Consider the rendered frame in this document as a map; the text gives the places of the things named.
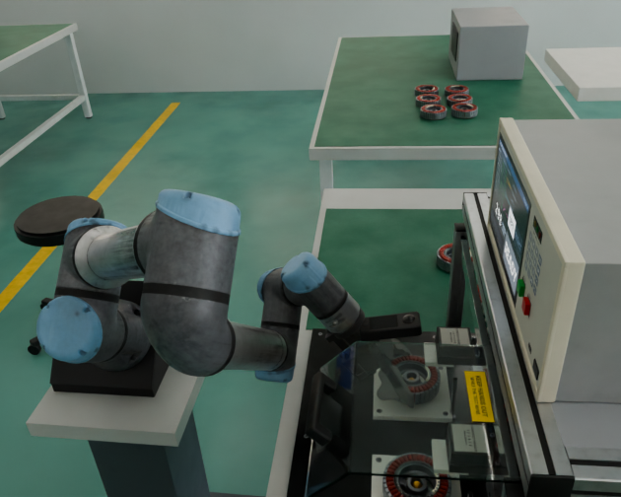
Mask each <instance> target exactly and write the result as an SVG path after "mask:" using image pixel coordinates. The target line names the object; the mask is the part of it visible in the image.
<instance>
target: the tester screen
mask: <svg viewBox="0 0 621 497"><path fill-rule="evenodd" d="M497 201H498V204H499V207H500V210H501V213H502V216H503V218H502V226H501V229H500V226H499V222H498V219H497V216H496V213H495V210H496V202H497ZM510 207H511V209H512V212H513V215H514V218H515V220H516V223H517V228H518V230H519V233H520V236H521V238H522V246H523V240H524V234H525V227H526V221H527V215H528V208H529V206H528V204H527V201H526V199H525V197H524V194H523V192H522V190H521V187H520V185H519V182H518V179H517V176H516V174H515V172H514V169H513V167H512V164H511V162H510V160H509V157H508V155H507V153H506V150H505V148H504V145H503V143H502V141H501V138H500V143H499V151H498V160H497V168H496V175H495V184H494V192H493V200H492V208H493V212H494V215H495V218H496V221H497V224H498V228H499V231H500V234H501V237H502V240H503V250H501V246H500V243H499V240H498V236H497V233H496V230H495V226H494V223H493V220H492V216H491V217H490V219H491V223H492V226H493V230H494V233H495V236H496V240H497V243H498V246H499V250H500V253H501V256H502V260H503V262H504V259H503V254H504V247H505V239H506V232H508V235H509V238H510V241H511V244H512V247H513V250H514V253H515V256H516V259H517V264H518V267H519V266H520V260H519V257H518V252H517V249H516V246H515V243H514V240H513V237H512V234H511V231H510V228H509V225H508V220H509V212H510ZM504 266H505V263H504ZM505 269H506V272H507V268H506V266H505ZM507 276H508V279H509V282H510V278H509V275H508V272H507ZM510 286H511V289H512V293H513V296H514V298H515V296H516V293H515V294H514V292H513V288H512V285H511V282H510Z"/></svg>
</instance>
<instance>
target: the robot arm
mask: <svg viewBox="0 0 621 497"><path fill-rule="evenodd" d="M155 205H156V211H153V212H152V213H150V214H149V215H147V216H146V217H145V218H144V219H143V220H142V221H141V222H140V224H139V225H137V226H133V227H129V228H127V227H126V226H125V225H123V224H121V223H118V222H115V221H112V220H107V219H102V218H89V219H88V218H80V219H77V220H74V221H72V222H71V223H70V224H69V226H68V229H67V232H66V234H65V236H64V247H63V252H62V257H61V262H60V267H59V272H58V278H57V283H56V289H55V294H54V299H53V300H52V301H50V302H49V303H48V304H47V306H45V307H44V308H43V309H42V310H41V312H40V314H39V316H38V319H37V323H36V334H37V338H38V341H39V343H40V345H41V347H42V348H43V349H44V351H45V352H46V353H47V354H48V355H49V356H51V357H52V358H54V359H56V360H59V361H64V362H67V363H72V364H80V363H92V364H93V365H94V366H96V367H98V368H100V369H102V370H105V371H124V370H127V369H130V368H132V367H134V366H135V365H137V364H138V363H139V362H140V361H141V360H142V359H143V358H144V357H145V355H146V354H147V352H148V350H149V348H150V345H151V344H152V346H153V347H154V349H155V350H156V352H157V353H158V354H159V355H160V357H161V358H162V359H163V360H164V361H165V362H166V363H167V364H169V365H170V366H171V367H173V368H174V369H175V370H177V371H179V372H181V373H183V374H186V375H188V376H194V377H208V376H213V375H216V374H218V373H220V372H221V371H223V370H247V371H255V376H256V377H257V378H258V379H259V380H262V381H269V382H277V383H288V382H290V381H291V380H292V379H293V376H294V370H295V367H296V355H297V347H298V338H299V330H300V322H301V314H302V306H306V307H307V308H308V309H309V310H310V311H311V312H312V314H313V315H314V316H315V317H316V318H317V319H318V320H319V321H320V322H321V323H322V324H323V325H324V326H325V327H326V332H327V333H326V335H325V339H326V340H327V341H328V342H329V343H330V342H332V341H334V342H335V343H336V344H337V345H338V347H339V348H340V349H341V352H342V351H344V350H345V349H346V348H348V347H349V346H350V345H352V344H353V343H354V342H356V341H369V342H400V340H399V339H398V338H400V337H409V336H418V335H421V334H422V327H421V321H420V314H419V313H418V312H411V313H402V314H393V315H384V316H376V317H367V318H365V313H364V312H363V311H362V309H361V308H360V306H359V304H358V303H357V302H356V301H355V300H354V299H353V298H352V296H351V295H350V294H349V293H348V292H347V291H346V290H345V289H344V288H343V287H342V286H341V284H340V283H339V282H338V281H337V280H336V279H335V278H334V277H333V275H332V274H331V273H330V272H329V271H328V270H327V269H326V267H325V265H324V264H323V263H322V262H321V261H319V260H318V259H317V258H316V257H315V256H314V255H313V254H312V253H310V252H302V253H300V254H299V255H296V256H294V257H293V258H292V259H290V260H289V261H288V262H287V264H286V265H285V266H284V267H278V268H275V269H271V270H268V271H266V272H265V273H263V274H262V275H261V277H260V278H259V280H258V283H257V293H258V296H259V298H260V300H261V301H262V302H263V303H264V305H263V313H262V320H261V327H255V326H251V325H246V324H242V323H237V322H232V321H229V320H228V309H229V302H230V296H231V289H232V282H233V275H234V268H235V261H236V254H237V247H238V240H239V235H240V234H241V229H240V224H241V211H240V210H239V208H238V206H236V205H235V204H233V203H231V202H229V201H226V200H223V199H220V198H216V197H213V196H209V195H205V194H200V193H196V192H191V191H185V190H179V189H164V190H162V191H161V192H160V193H159V197H158V200H157V201H156V204H155ZM138 278H144V285H143V291H142V296H141V302H140V306H138V305H137V304H135V303H133V302H130V301H126V300H121V299H119V297H120V291H121V285H123V284H124V283H126V282H127V281H128V280H129V279H138Z"/></svg>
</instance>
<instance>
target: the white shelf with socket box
mask: <svg viewBox="0 0 621 497"><path fill-rule="evenodd" d="M544 61H545V62H546V64H547V65H548V66H549V67H550V68H551V70H552V71H553V72H554V73H555V75H556V76H557V77H558V78H559V80H560V81H561V82H562V83H563V84H564V86H565V87H566V88H567V89H568V91H569V92H570V93H571V94H572V96H573V97H574V98H575V99H576V100H577V102H598V101H621V47H591V48H549V49H546V50H545V56H544Z"/></svg>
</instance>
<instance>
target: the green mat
mask: <svg viewBox="0 0 621 497"><path fill-rule="evenodd" d="M454 223H464V220H463V215H462V209H334V208H326V212H325V217H324V223H323V229H322V235H321V241H320V246H319V252H318V258H317V259H318V260H319V261H321V262H322V263H323V264H324V265H325V267H326V269H327V270H328V271H329V272H330V273H331V274H332V275H333V277H334V278H335V279H336V280H337V281H338V282H339V283H340V284H341V286H342V287H343V288H344V289H345V290H346V291H347V292H348V293H349V294H350V295H351V296H352V298H353V299H354V300H355V301H356V302H357V303H358V304H359V306H360V308H361V309H362V311H363V312H364V313H365V318H367V317H376V316H384V315H393V314H402V313H411V312H418V313H419V314H420V321H421V327H422V331H433V332H437V326H446V322H447V310H448V299H449V277H450V273H449V272H446V271H444V270H442V269H441V268H440V267H439V266H438V265H437V251H438V249H439V248H440V247H441V246H443V245H446V244H452V242H453V230H454ZM461 327H470V331H471V333H475V328H474V323H473V318H472V313H471V309H470V303H469V298H468V293H467V288H466V283H465V292H464V302H463V311H462V321H461ZM313 328H326V327H325V326H324V325H323V324H322V323H321V322H320V321H319V320H318V319H317V318H316V317H315V316H314V315H313V314H312V312H311V311H310V310H309V314H308V320H307V326H306V329H308V330H312V329H313Z"/></svg>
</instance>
